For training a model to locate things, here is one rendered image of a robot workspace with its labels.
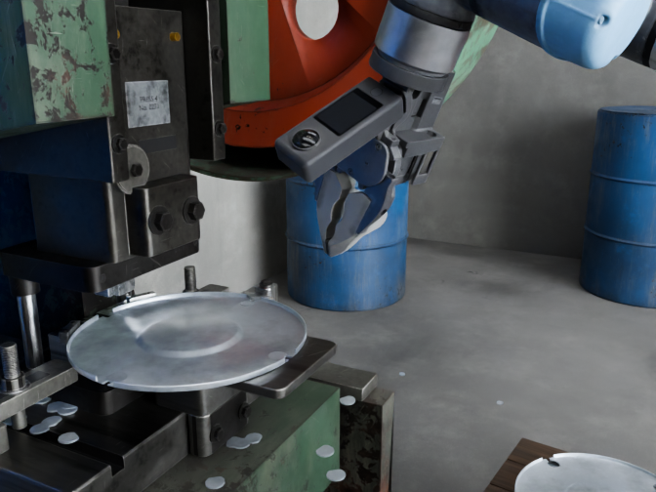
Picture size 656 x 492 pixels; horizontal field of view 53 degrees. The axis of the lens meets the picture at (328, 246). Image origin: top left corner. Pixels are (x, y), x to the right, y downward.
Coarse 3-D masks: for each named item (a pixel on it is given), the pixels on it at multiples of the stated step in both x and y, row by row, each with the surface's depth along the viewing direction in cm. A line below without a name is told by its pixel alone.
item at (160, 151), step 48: (144, 48) 75; (144, 96) 76; (144, 144) 77; (48, 192) 77; (96, 192) 74; (144, 192) 74; (192, 192) 82; (48, 240) 79; (96, 240) 76; (144, 240) 76; (192, 240) 83
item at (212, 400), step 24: (288, 360) 76; (312, 360) 76; (240, 384) 72; (264, 384) 71; (288, 384) 71; (192, 408) 79; (216, 408) 80; (240, 408) 85; (192, 432) 80; (216, 432) 80
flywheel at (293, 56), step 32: (288, 0) 106; (352, 0) 101; (384, 0) 98; (288, 32) 107; (352, 32) 102; (288, 64) 108; (320, 64) 106; (352, 64) 102; (288, 96) 110; (320, 96) 103; (256, 128) 110; (288, 128) 107
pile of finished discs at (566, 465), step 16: (528, 464) 122; (544, 464) 123; (560, 464) 123; (576, 464) 123; (592, 464) 123; (608, 464) 123; (624, 464) 123; (528, 480) 119; (544, 480) 119; (560, 480) 119; (576, 480) 119; (592, 480) 119; (608, 480) 119; (624, 480) 119; (640, 480) 119
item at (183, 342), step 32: (96, 320) 87; (128, 320) 87; (160, 320) 86; (192, 320) 86; (224, 320) 86; (256, 320) 87; (288, 320) 87; (96, 352) 78; (128, 352) 78; (160, 352) 77; (192, 352) 77; (224, 352) 78; (256, 352) 78; (288, 352) 78; (128, 384) 69; (160, 384) 70; (192, 384) 70; (224, 384) 70
